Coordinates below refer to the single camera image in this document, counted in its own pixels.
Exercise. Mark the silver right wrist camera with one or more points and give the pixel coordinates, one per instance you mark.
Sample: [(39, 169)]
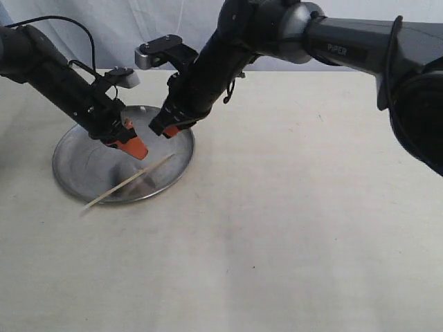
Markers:
[(167, 49)]

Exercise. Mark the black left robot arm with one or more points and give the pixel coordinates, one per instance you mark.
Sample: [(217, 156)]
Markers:
[(28, 56)]

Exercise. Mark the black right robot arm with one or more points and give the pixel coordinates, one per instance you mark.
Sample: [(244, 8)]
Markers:
[(404, 57)]

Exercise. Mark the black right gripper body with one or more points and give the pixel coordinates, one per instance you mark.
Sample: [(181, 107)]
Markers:
[(191, 97)]

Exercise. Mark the light blue backdrop cloth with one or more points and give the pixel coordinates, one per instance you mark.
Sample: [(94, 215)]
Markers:
[(120, 26)]

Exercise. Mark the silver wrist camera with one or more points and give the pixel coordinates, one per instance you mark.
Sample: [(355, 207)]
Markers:
[(122, 77), (167, 49)]

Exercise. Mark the thin wooden stick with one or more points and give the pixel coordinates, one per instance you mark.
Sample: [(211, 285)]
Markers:
[(127, 181)]

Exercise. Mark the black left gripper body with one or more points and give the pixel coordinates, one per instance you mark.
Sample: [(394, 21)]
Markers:
[(90, 106)]

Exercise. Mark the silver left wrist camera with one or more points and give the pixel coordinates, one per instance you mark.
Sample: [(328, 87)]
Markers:
[(122, 77)]

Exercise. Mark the round silver metal plate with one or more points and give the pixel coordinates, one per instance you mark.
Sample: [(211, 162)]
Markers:
[(85, 168)]

